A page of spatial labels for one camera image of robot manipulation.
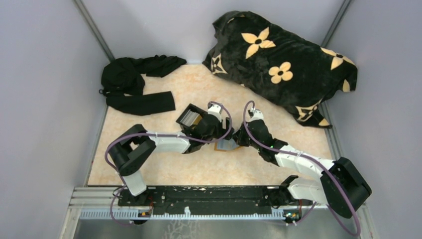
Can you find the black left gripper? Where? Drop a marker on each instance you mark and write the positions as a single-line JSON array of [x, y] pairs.
[[222, 131]]

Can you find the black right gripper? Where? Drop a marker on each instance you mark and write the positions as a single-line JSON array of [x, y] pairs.
[[239, 136]]

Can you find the yellow leather card holder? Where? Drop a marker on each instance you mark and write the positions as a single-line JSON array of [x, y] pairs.
[[226, 145]]

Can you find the black plastic card bin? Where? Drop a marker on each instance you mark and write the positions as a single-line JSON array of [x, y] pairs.
[[192, 108]]

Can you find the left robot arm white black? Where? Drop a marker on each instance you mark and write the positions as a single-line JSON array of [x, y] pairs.
[[134, 147]]

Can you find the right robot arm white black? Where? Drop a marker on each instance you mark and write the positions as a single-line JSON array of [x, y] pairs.
[[336, 183]]

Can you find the gold card in bin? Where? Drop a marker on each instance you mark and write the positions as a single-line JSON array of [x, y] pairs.
[[197, 120]]

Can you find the stack of cards in bin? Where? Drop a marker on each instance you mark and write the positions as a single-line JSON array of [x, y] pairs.
[[189, 117]]

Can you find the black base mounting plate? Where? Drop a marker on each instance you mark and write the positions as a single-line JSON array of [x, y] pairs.
[[212, 200]]

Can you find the black blanket yellow flowers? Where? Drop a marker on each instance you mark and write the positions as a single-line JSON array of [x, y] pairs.
[[278, 65]]

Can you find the black crumpled garment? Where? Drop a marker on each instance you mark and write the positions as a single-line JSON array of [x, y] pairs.
[[123, 84]]

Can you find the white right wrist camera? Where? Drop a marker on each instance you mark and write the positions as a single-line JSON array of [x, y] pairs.
[[255, 115]]

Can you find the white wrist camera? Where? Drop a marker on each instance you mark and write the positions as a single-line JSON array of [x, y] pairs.
[[255, 115], [215, 110]]

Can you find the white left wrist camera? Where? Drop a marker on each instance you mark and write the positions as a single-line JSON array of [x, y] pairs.
[[215, 110]]

